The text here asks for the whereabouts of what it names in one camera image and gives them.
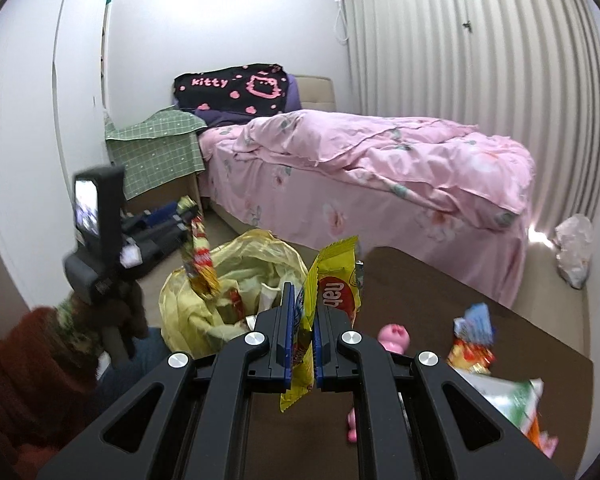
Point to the orange red snack wrapper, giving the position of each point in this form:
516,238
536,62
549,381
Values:
472,357

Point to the yellow plastic bag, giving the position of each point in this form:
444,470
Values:
190,315

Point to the pink bumpy wrapper strip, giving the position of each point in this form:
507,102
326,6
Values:
394,337

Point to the person's jeans leg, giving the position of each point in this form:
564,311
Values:
130,375

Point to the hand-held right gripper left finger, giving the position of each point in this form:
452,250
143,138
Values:
288,340

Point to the person's left forearm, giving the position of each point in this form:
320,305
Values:
30,360

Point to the pink floral duvet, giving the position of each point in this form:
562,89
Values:
380,150

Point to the pink yellow candy wrapper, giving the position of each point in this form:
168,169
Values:
549,446

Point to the beige pleated curtain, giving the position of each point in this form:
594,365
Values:
455,60

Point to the green white snack packet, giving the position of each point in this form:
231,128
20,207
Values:
500,397

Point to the green checked cloth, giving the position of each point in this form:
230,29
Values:
150,155

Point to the black pink patterned pillow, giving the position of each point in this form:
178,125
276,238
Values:
215,97

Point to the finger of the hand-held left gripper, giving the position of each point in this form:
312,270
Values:
172,242
162,216

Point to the clear crumpled plastic bag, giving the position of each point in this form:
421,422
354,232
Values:
574,250

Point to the bed with pink sheet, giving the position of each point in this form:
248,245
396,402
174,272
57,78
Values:
330,220

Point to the wooden nightstand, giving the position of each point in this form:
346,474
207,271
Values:
180,187

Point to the blue white snack wrapper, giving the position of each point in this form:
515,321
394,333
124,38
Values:
475,322

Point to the dark curtain clip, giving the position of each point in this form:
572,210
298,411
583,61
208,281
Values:
466,25

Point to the orange plastic package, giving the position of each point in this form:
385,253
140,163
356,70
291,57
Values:
535,430

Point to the red yellow snack wrapper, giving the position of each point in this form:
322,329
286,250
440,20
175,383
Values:
200,265

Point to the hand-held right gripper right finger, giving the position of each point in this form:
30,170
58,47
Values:
319,355

